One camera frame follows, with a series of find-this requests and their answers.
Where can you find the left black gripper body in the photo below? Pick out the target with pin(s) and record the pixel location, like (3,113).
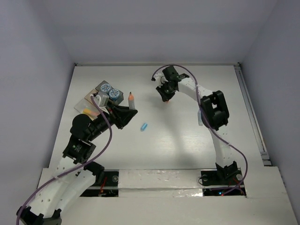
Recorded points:
(102,122)

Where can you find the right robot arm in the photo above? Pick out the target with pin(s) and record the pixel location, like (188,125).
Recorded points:
(213,113)

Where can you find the blue highlighter marker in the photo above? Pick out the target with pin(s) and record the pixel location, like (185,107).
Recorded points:
(199,116)

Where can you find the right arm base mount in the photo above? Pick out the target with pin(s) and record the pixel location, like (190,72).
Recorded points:
(224,181)

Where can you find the blue marker cap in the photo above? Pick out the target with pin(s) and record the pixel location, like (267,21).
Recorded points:
(144,126)

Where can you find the blue lid jar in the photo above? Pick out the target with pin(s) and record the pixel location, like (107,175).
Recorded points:
(105,87)

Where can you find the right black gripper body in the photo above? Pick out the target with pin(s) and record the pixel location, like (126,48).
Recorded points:
(166,90)

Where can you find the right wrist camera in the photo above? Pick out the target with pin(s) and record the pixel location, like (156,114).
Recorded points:
(159,79)

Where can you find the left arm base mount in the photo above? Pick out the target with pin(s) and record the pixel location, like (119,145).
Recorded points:
(106,182)

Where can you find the clear plastic bin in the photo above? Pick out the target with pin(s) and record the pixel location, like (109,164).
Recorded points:
(85,104)

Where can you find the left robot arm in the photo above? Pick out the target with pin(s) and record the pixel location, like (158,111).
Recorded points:
(76,170)

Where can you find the yellow highlighter marker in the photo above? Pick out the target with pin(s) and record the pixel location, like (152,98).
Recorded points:
(90,112)

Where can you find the red-orange highlighter marker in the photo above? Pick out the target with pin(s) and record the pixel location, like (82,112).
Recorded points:
(131,101)

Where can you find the dark grey plastic bin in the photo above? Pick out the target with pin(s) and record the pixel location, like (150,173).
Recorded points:
(119,100)

